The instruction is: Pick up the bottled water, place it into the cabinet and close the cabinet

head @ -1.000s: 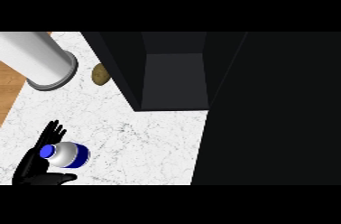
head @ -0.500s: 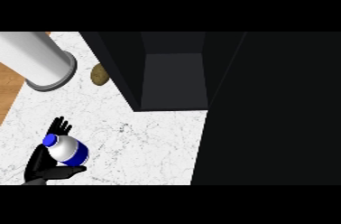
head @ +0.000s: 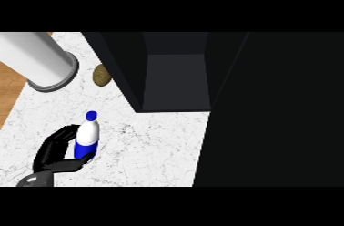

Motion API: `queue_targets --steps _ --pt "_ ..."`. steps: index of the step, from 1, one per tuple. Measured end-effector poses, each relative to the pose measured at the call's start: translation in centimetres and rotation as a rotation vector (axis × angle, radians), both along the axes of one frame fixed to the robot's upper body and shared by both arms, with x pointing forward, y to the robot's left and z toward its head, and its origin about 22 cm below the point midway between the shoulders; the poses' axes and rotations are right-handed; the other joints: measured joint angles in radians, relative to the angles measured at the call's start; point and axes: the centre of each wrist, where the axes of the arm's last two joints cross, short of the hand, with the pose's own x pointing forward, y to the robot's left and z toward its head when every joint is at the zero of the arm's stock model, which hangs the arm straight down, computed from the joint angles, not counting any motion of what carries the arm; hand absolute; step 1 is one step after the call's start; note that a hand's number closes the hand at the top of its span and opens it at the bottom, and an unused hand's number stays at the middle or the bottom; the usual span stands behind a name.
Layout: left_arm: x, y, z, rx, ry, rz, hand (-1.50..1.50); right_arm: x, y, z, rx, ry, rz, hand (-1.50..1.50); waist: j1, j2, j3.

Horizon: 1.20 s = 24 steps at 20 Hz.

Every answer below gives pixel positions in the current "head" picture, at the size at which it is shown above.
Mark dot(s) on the white and blue water bottle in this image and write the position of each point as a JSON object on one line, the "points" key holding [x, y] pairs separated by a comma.
{"points": [[87, 135]]}

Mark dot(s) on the white cylinder with grey rim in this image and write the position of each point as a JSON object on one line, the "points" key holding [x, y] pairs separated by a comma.
{"points": [[35, 61]]}

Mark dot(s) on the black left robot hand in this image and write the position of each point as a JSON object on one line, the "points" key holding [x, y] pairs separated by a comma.
{"points": [[48, 152]]}

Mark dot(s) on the dark grey cabinet door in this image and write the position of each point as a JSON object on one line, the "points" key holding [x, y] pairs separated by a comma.
{"points": [[273, 114]]}

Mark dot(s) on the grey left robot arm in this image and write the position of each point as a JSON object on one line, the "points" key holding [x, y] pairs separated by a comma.
{"points": [[37, 180]]}

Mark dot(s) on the brown potato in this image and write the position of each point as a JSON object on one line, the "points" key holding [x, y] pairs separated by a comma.
{"points": [[100, 75]]}

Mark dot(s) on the dark grey open cabinet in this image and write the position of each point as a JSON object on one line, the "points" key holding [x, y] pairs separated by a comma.
{"points": [[174, 74]]}

